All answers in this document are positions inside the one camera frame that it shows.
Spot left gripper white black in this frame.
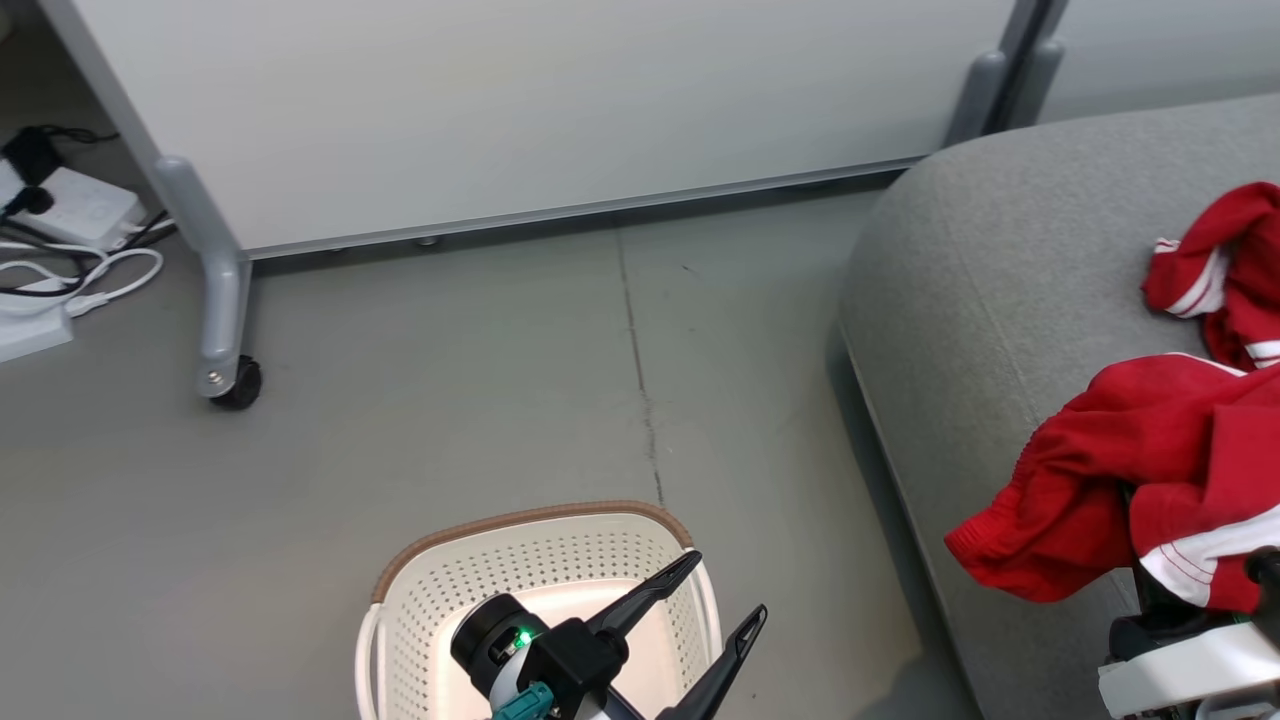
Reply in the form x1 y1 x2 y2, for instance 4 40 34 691
450 549 770 720

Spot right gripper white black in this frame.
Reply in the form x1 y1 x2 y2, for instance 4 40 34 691
1098 548 1280 717

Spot red shorts white stripe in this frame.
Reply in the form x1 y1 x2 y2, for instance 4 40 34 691
945 352 1280 614

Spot red shirt white collar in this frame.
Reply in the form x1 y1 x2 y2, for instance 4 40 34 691
1143 182 1280 371

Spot white perforated laundry basket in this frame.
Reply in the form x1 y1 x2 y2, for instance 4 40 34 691
355 500 723 720

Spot grey fabric sofa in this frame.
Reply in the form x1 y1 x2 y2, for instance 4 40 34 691
838 95 1280 720

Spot black caster wheel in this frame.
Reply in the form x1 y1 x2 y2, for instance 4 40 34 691
210 355 263 411

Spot grey partition leg upright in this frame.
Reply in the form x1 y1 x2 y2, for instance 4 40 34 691
945 50 1007 147
1010 38 1067 129

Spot narrow white partition panel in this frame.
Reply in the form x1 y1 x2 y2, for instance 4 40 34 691
1035 0 1280 126

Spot large white partition panel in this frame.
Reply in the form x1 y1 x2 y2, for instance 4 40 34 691
35 0 1051 261

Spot grey partition leg with caster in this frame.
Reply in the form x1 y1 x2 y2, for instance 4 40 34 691
152 155 252 399

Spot plain white power strip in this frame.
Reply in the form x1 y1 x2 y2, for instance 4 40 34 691
0 300 76 363

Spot white power strip with sockets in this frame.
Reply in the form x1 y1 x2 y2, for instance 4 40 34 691
0 160 147 251

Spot black power adapter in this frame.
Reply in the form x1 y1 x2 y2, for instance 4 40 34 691
2 125 119 187

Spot left arm teal plug cable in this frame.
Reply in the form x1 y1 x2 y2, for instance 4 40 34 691
490 682 557 720

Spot white power cable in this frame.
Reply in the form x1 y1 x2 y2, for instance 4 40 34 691
0 238 165 319

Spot black power cables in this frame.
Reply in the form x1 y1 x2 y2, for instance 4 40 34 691
0 210 177 301

